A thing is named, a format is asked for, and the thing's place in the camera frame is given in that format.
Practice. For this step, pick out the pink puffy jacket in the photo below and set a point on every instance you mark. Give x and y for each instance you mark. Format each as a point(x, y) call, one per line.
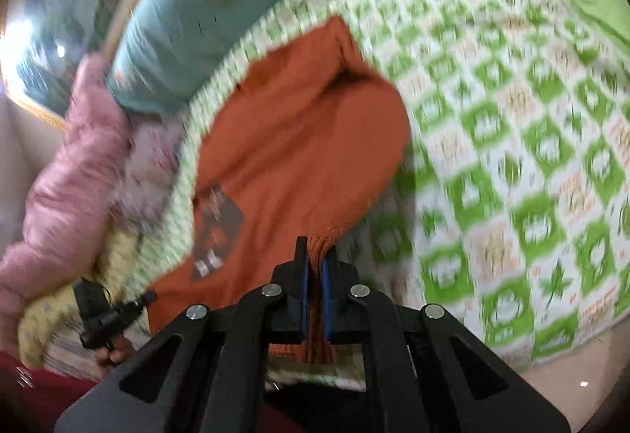
point(68, 207)

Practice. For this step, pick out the person's left hand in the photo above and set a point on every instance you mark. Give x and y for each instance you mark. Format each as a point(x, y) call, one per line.
point(107, 359)

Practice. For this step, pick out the yellow patterned cloth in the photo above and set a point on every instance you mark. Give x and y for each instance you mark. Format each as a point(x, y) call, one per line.
point(48, 333)

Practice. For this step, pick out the orange knitted sweater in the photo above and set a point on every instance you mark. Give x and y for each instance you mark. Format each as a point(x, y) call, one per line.
point(304, 146)

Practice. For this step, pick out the green white patterned bedsheet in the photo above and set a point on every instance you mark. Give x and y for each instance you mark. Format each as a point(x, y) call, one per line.
point(511, 208)

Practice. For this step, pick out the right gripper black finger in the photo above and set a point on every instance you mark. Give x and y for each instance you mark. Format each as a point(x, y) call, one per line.
point(291, 318)
point(341, 319)

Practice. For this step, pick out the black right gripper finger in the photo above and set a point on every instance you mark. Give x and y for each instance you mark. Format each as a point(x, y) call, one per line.
point(147, 298)

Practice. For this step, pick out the pink white fuzzy cloth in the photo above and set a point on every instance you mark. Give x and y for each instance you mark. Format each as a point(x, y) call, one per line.
point(148, 174)

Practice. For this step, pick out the red sleeve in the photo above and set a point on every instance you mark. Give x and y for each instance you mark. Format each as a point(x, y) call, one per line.
point(33, 400)

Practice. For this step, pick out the gold framed mirror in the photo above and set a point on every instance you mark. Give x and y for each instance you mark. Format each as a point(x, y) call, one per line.
point(44, 42)

